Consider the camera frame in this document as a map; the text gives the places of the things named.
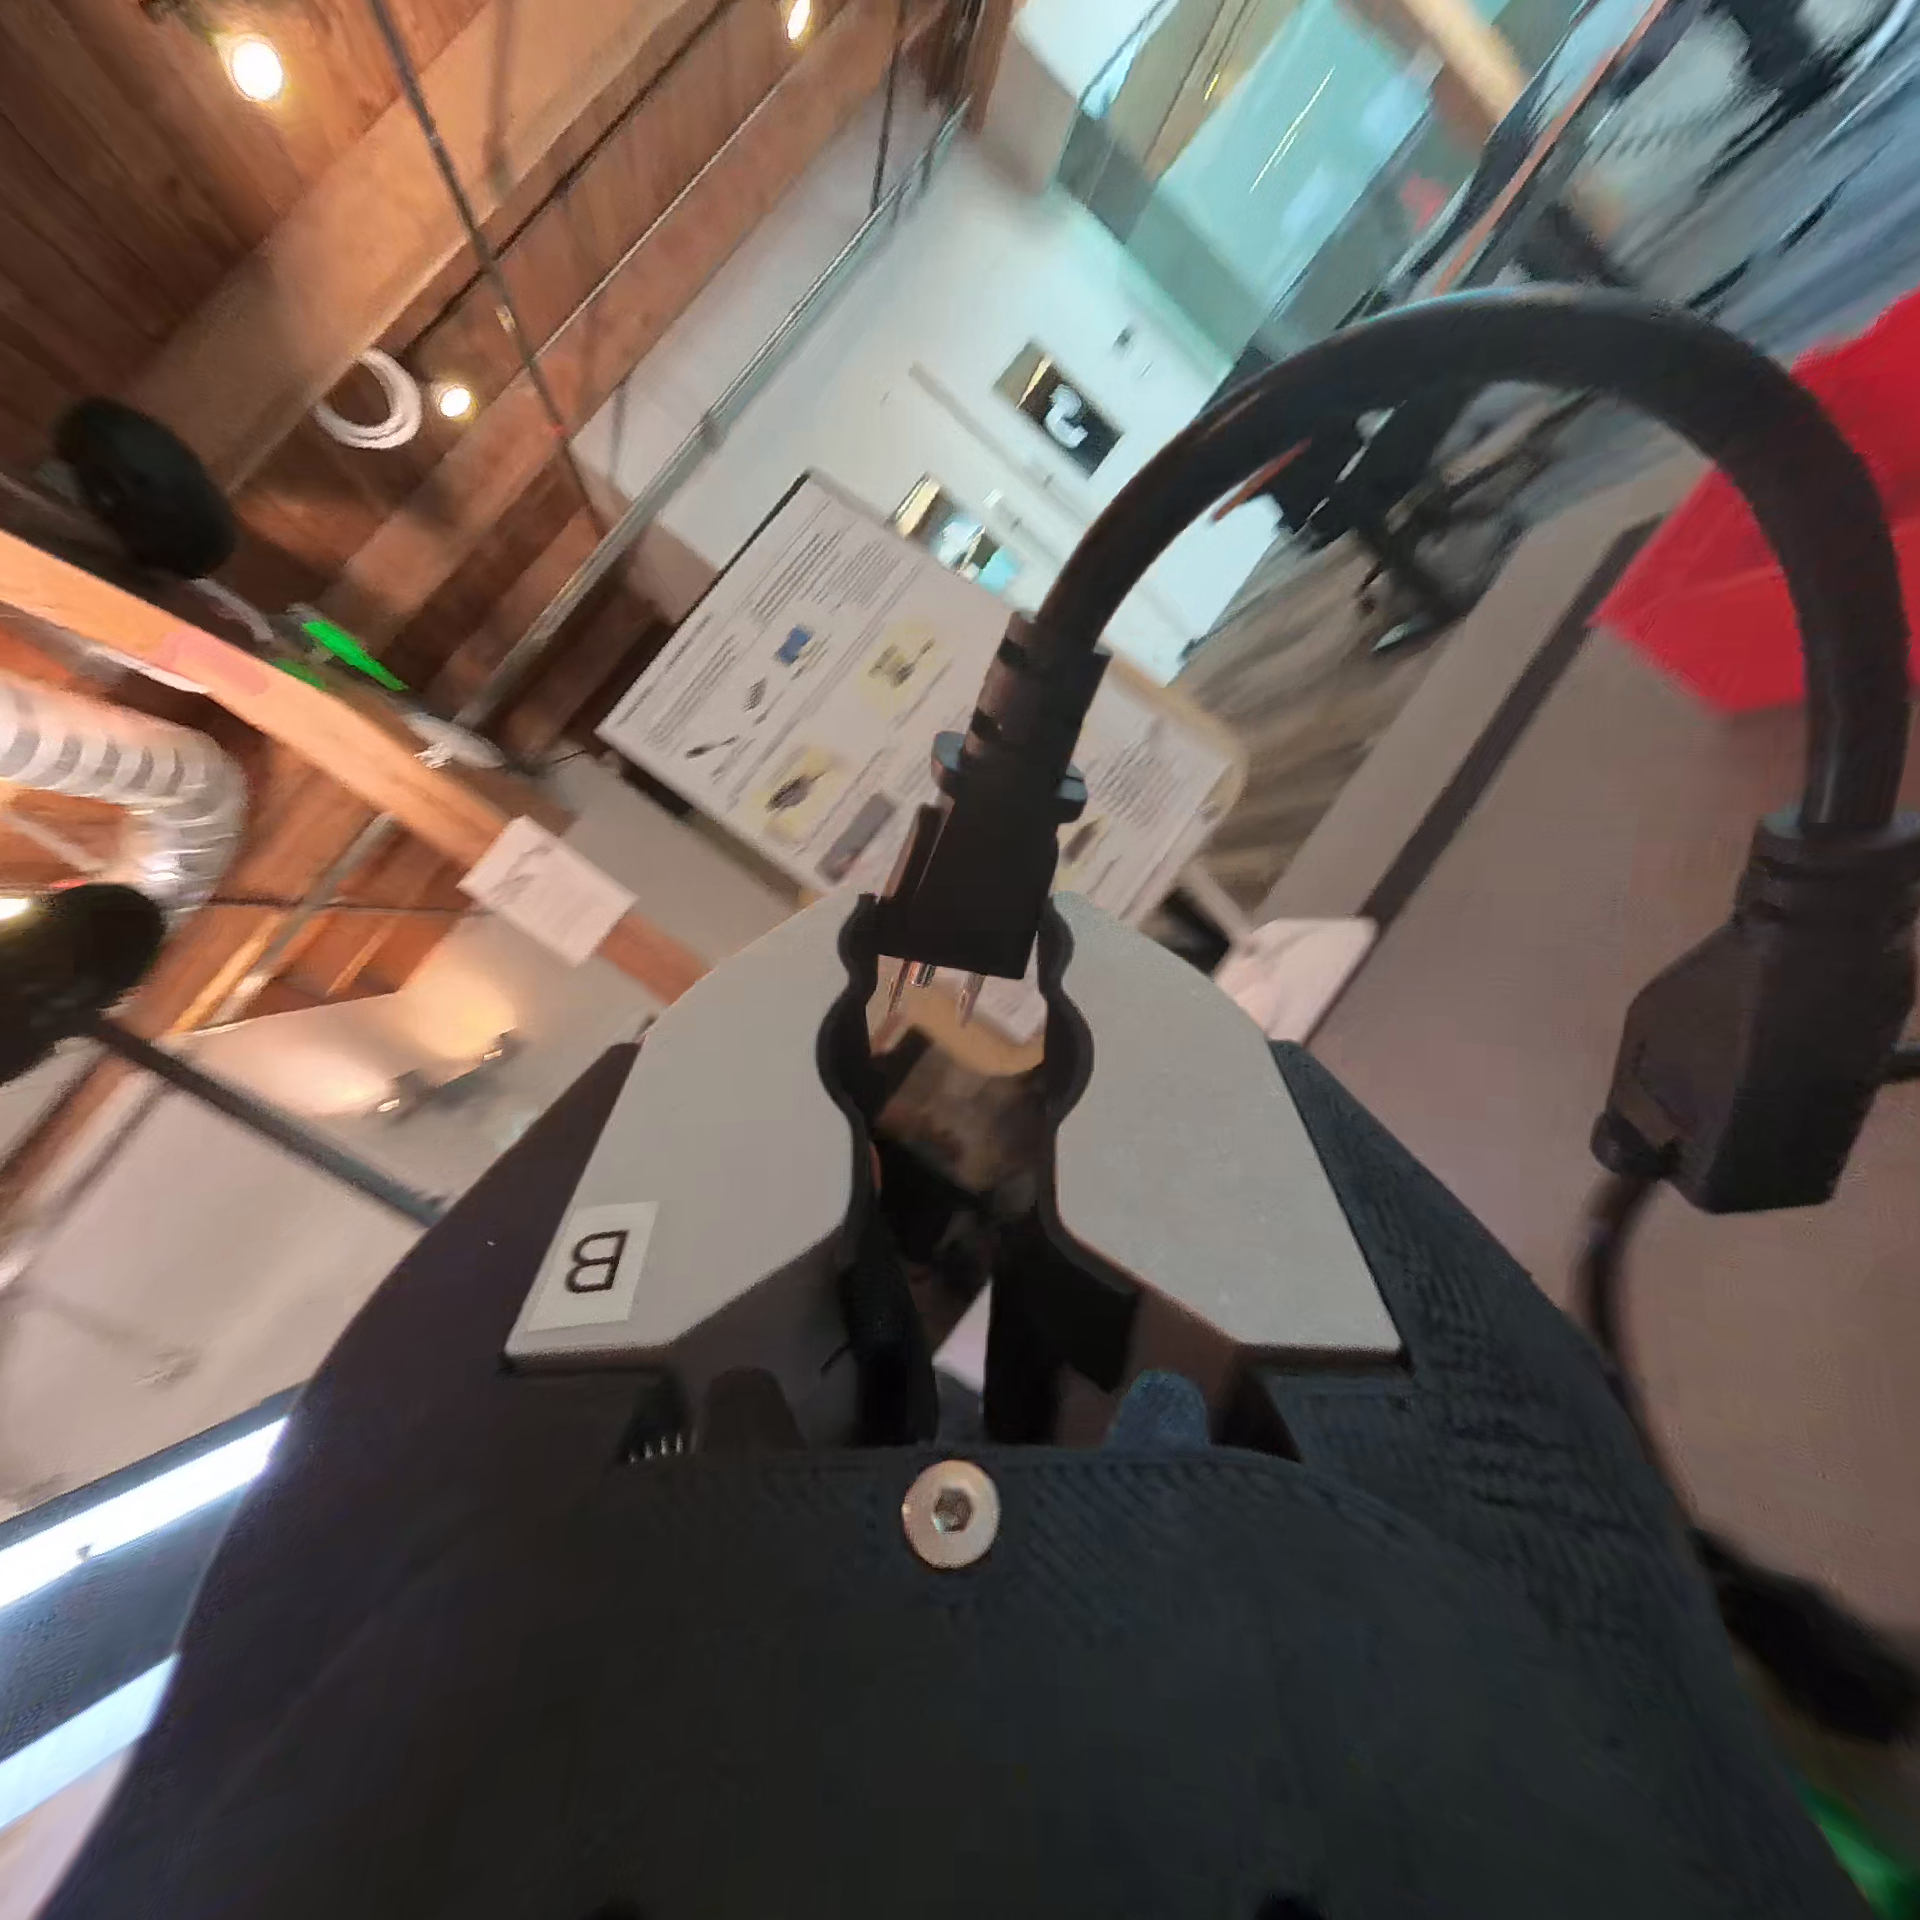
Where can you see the silver ventilation duct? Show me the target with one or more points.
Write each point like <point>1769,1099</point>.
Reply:
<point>118,779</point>

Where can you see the round ceiling light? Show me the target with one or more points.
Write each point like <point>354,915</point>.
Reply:
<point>254,66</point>
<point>452,400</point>
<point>797,14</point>

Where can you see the white poster board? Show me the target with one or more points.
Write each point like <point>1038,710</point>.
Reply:
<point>809,629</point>

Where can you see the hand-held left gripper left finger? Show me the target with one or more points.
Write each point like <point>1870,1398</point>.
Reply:
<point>705,1170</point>

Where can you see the green lit exit sign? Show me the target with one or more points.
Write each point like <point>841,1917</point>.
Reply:
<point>347,648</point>

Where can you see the black round lamp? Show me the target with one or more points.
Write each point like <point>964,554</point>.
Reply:
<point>141,487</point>

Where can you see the red plastic bin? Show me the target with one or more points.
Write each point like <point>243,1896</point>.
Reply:
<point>1723,600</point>

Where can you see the black rounded object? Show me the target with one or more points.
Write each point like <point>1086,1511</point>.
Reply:
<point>60,960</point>

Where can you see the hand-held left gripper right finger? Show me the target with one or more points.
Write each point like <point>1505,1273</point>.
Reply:
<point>1213,1201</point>

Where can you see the framed wall picture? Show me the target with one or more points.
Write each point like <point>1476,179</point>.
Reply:
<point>1065,411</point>
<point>960,534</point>

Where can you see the white paper sign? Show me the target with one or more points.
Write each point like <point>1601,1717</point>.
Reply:
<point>546,888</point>

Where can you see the black extension socket block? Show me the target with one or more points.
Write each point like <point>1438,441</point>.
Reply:
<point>1756,1050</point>

